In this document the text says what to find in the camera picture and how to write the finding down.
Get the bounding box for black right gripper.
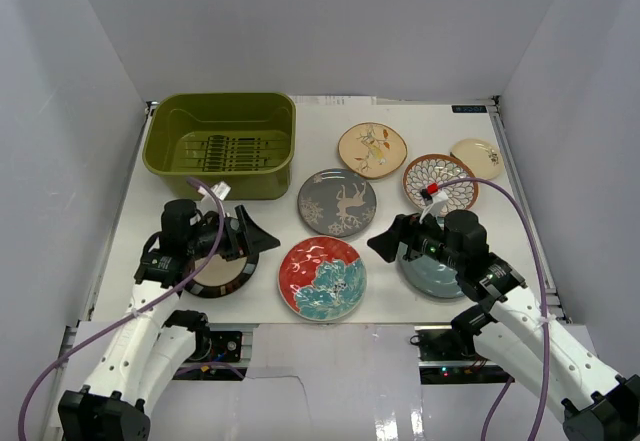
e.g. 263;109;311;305
367;207;464;272

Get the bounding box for dark rimmed cream plate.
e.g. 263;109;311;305
184;254;259;299

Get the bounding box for red and teal floral plate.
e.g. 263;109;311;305
278;236;367;323

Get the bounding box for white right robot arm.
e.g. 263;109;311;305
367;210;639;440

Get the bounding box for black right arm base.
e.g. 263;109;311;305
409;325;509;386

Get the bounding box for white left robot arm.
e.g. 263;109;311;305
58;199;280;440

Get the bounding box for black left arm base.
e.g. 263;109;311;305
173;331;247;381

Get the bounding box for olive green plastic bin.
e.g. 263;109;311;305
142;93;296;200

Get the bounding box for light blue ceramic plate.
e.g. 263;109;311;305
397;255;464;299

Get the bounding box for grey reindeer snowflake plate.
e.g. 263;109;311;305
297;169;377;238

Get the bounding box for brown rimmed petal pattern bowl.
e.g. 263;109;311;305
403;154;479;217

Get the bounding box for beige bird branch plate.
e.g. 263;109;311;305
338;122;408;179

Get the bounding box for small cream flower plate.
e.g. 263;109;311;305
450;138;504;180

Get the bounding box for white paper sheets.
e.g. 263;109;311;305
291;95;377;106

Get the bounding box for blue label sticker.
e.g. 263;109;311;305
451;105;487;114

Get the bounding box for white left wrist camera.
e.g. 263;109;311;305
197;181;231;201

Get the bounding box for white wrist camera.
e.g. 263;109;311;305
197;181;231;201
419;183;449;222

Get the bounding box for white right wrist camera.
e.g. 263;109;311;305
419;183;449;222

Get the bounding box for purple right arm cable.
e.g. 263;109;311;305
433;177;551;441

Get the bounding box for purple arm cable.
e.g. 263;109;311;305
433;177;551;441
17;178;226;441

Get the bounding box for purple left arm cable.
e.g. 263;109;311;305
17;178;226;441

